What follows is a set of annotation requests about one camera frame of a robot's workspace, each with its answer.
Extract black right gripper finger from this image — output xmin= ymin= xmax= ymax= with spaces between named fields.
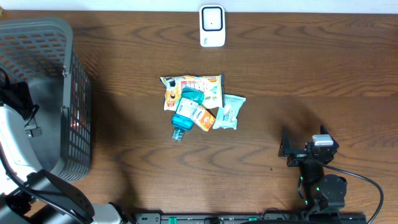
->
xmin=320 ymin=125 xmax=339 ymax=148
xmin=278 ymin=128 xmax=292 ymax=157

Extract small teal wipes packet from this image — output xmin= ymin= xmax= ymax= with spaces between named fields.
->
xmin=213 ymin=95 xmax=246 ymax=129

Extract orange tissue pack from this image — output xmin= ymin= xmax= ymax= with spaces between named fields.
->
xmin=190 ymin=105 xmax=216 ymax=131

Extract teal mouthwash bottle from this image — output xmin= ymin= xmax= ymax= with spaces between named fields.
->
xmin=172 ymin=87 xmax=205 ymax=142

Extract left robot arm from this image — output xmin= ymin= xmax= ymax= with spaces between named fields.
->
xmin=1 ymin=77 xmax=132 ymax=224

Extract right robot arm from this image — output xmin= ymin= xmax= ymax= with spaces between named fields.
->
xmin=278 ymin=126 xmax=347 ymax=220

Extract white barcode scanner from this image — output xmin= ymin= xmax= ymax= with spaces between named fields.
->
xmin=199 ymin=5 xmax=226 ymax=47

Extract grey plastic mesh basket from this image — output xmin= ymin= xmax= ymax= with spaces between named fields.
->
xmin=1 ymin=17 xmax=92 ymax=182

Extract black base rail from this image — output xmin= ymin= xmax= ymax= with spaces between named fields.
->
xmin=133 ymin=211 xmax=367 ymax=224

